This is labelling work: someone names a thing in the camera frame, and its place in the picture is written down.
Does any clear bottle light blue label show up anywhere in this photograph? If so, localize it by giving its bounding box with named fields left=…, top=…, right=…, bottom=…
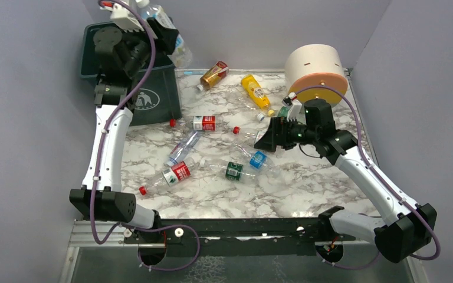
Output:
left=136, top=0, right=193, bottom=68

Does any clear bottle red white label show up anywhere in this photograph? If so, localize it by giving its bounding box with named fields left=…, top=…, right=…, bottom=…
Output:
left=232, top=127, right=267, bottom=144

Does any clear bottle dark green label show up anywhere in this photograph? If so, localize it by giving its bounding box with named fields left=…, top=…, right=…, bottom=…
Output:
left=199, top=159, right=258, bottom=185

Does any green tinted plastic bottle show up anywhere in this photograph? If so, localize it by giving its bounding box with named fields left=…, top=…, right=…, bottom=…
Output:
left=277, top=106, right=289, bottom=117

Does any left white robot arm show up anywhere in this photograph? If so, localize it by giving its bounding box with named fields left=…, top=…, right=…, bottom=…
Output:
left=69, top=18, right=182, bottom=229

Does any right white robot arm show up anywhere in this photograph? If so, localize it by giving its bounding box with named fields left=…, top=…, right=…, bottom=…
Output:
left=254, top=98, right=437, bottom=263

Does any dark green trash bin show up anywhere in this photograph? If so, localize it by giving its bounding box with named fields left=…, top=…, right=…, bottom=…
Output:
left=80, top=22, right=182, bottom=126

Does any yellow plastic bottle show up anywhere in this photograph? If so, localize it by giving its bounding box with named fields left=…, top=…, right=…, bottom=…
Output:
left=241, top=74, right=275, bottom=117

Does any amber red-label bottle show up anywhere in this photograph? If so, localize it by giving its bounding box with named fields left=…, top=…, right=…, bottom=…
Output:
left=196, top=61, right=229, bottom=91

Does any cream cylindrical drum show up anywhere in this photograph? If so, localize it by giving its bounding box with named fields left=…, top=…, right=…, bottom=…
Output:
left=284, top=44, right=349, bottom=107

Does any clear bottle red cap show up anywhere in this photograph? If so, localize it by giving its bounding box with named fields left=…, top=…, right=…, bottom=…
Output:
left=169, top=116, right=225, bottom=131

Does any crushed clear blue bottle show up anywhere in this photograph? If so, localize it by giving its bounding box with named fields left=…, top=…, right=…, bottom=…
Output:
left=165, top=130, right=202, bottom=166

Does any clear bottle red green label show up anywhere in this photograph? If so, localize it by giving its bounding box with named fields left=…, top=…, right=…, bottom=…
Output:
left=139, top=157, right=197, bottom=196

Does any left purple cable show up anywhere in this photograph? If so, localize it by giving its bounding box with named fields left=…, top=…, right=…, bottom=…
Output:
left=90, top=0, right=202, bottom=274

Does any purple cable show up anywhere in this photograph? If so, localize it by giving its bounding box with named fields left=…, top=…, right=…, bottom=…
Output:
left=90, top=0, right=202, bottom=274
left=293, top=85, right=442, bottom=271

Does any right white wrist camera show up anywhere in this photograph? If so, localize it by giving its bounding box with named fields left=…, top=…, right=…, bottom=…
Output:
left=282, top=92, right=303, bottom=120

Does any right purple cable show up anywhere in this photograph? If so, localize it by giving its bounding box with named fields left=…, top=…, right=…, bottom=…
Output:
left=293, top=85, right=442, bottom=271

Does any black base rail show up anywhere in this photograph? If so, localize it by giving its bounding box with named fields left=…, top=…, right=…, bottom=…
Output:
left=124, top=218, right=354, bottom=258

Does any aluminium frame rail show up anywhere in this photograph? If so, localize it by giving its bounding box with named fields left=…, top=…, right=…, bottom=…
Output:
left=68, top=221, right=125, bottom=248

